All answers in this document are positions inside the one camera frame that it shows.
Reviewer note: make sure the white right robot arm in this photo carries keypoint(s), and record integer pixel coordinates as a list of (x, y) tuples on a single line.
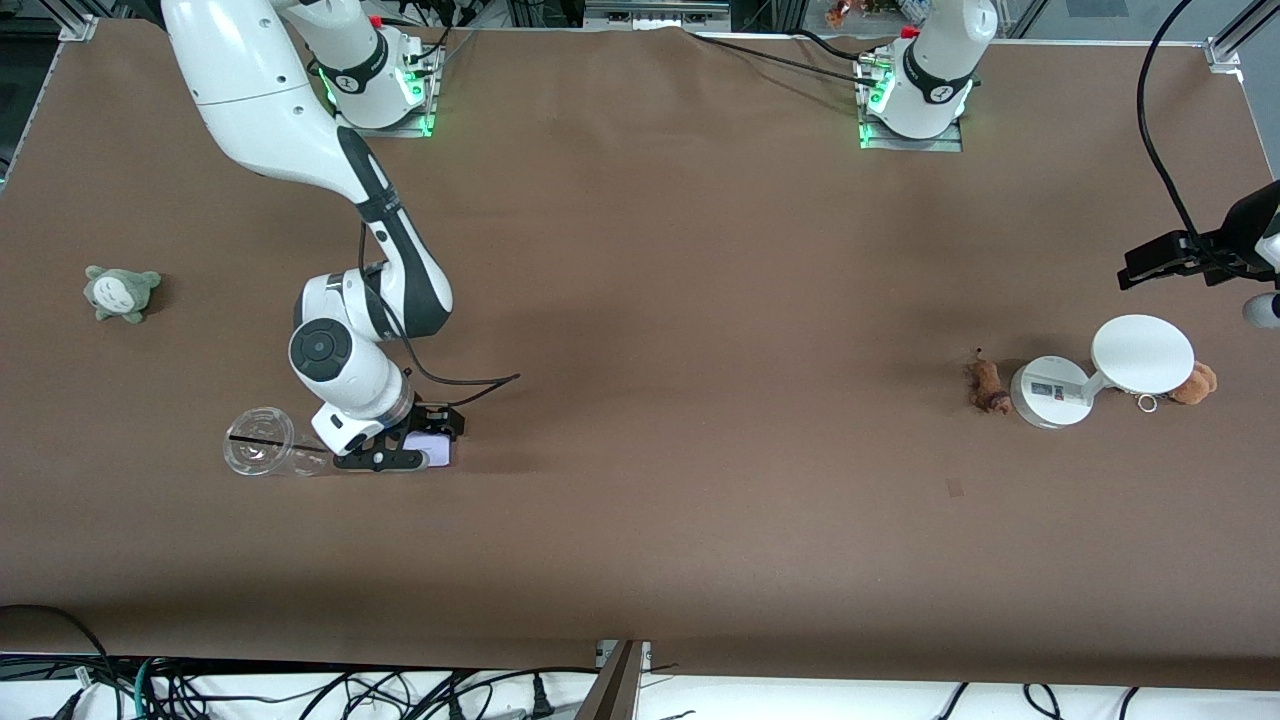
[(250, 80)]

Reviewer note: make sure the black power plug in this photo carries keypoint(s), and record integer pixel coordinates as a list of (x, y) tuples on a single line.
[(542, 700)]

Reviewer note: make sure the dark support post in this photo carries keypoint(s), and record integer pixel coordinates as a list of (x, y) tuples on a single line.
[(612, 690)]

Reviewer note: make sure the brown lion statue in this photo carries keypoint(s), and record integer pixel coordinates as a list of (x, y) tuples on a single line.
[(988, 385)]

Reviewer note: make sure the metal table edge bracket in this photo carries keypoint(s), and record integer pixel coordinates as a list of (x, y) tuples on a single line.
[(602, 652)]

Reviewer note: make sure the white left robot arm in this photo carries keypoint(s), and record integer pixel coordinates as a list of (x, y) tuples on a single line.
[(940, 70)]

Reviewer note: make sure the aluminium frame profile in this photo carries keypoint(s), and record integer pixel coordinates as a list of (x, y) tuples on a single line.
[(78, 22), (1235, 45)]

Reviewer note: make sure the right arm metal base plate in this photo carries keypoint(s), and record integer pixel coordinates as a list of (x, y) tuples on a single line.
[(385, 131)]

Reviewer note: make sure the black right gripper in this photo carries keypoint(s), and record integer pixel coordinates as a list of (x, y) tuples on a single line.
[(428, 417)]

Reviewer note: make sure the grey plush toy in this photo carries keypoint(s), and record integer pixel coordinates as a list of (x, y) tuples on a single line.
[(120, 295)]

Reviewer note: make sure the brown table cloth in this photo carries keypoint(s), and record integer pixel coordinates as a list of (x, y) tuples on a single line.
[(640, 250)]

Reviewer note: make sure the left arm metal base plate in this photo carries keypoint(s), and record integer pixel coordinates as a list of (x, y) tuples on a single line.
[(940, 145)]

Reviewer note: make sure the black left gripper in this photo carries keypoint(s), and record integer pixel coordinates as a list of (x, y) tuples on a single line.
[(1250, 232)]

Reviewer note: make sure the clear plastic cup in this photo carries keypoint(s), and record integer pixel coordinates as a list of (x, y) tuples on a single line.
[(262, 442)]

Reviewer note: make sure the orange toy figure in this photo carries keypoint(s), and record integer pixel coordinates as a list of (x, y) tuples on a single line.
[(838, 14)]

